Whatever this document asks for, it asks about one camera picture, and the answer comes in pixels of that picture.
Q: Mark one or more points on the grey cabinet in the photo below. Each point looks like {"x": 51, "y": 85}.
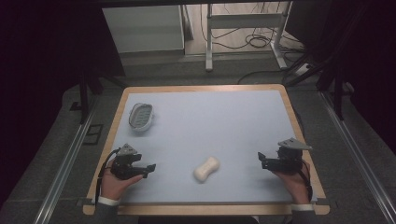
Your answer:
{"x": 143, "y": 29}

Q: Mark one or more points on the white metal stand frame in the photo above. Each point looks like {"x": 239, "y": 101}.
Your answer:
{"x": 246, "y": 20}

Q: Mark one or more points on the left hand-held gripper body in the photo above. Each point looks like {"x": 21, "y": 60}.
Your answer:
{"x": 122, "y": 165}

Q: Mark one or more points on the person's left hand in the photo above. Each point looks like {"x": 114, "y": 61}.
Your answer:
{"x": 113, "y": 185}

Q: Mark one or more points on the aluminium rail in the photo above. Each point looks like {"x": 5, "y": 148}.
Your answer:
{"x": 358, "y": 158}
{"x": 63, "y": 168}

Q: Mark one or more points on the person's right hand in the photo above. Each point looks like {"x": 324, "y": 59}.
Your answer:
{"x": 294, "y": 185}

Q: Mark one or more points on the light blue table mat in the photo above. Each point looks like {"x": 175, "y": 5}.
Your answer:
{"x": 214, "y": 130}

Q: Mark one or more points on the white soap bar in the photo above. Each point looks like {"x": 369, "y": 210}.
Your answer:
{"x": 206, "y": 169}

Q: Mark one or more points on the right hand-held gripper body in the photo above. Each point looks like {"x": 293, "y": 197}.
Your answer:
{"x": 289, "y": 157}

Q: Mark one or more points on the grey oval soap dish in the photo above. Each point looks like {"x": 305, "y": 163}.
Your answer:
{"x": 141, "y": 116}

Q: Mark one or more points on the black tripod stand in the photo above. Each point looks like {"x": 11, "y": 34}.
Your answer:
{"x": 83, "y": 99}

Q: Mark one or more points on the black metal stand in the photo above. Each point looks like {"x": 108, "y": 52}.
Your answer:
{"x": 337, "y": 93}

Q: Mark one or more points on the wooden table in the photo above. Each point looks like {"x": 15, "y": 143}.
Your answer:
{"x": 199, "y": 209}

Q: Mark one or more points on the white power strip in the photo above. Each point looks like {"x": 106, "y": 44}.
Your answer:
{"x": 302, "y": 69}

